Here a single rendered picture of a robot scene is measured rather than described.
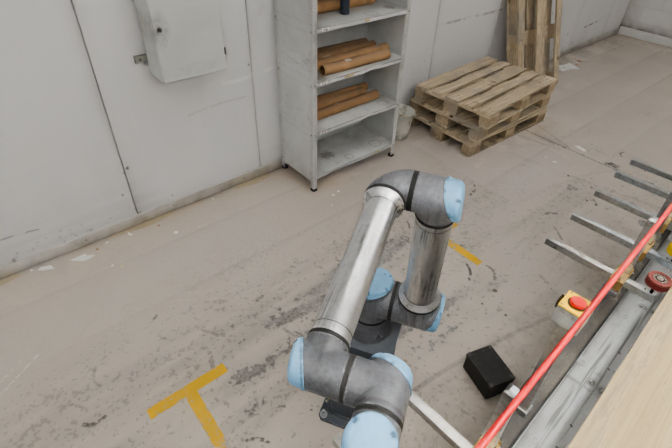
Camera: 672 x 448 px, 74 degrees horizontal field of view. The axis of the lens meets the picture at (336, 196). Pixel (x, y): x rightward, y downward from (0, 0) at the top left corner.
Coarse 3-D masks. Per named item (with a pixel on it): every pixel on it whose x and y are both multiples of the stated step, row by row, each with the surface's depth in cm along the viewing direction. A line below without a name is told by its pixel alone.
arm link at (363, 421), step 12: (360, 420) 74; (372, 420) 74; (384, 420) 74; (348, 432) 72; (360, 432) 72; (372, 432) 72; (384, 432) 72; (396, 432) 73; (348, 444) 71; (360, 444) 71; (372, 444) 71; (384, 444) 71; (396, 444) 71
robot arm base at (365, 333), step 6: (360, 324) 174; (366, 324) 172; (372, 324) 172; (378, 324) 173; (384, 324) 175; (390, 324) 179; (360, 330) 175; (366, 330) 174; (372, 330) 174; (378, 330) 175; (384, 330) 176; (390, 330) 180; (354, 336) 177; (360, 336) 175; (366, 336) 175; (372, 336) 174; (378, 336) 177; (384, 336) 177; (366, 342) 176; (372, 342) 176; (378, 342) 177
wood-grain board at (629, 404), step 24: (648, 336) 146; (624, 360) 139; (648, 360) 139; (624, 384) 133; (648, 384) 133; (600, 408) 127; (624, 408) 127; (648, 408) 127; (600, 432) 121; (624, 432) 121; (648, 432) 122
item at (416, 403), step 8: (416, 400) 135; (416, 408) 134; (424, 408) 134; (424, 416) 133; (432, 416) 132; (440, 416) 132; (432, 424) 131; (440, 424) 130; (448, 424) 130; (440, 432) 130; (448, 432) 128; (456, 432) 128; (448, 440) 128; (456, 440) 126; (464, 440) 126
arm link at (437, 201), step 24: (408, 192) 120; (432, 192) 118; (456, 192) 117; (432, 216) 122; (456, 216) 119; (432, 240) 129; (408, 264) 148; (432, 264) 138; (408, 288) 154; (432, 288) 149; (408, 312) 159; (432, 312) 158
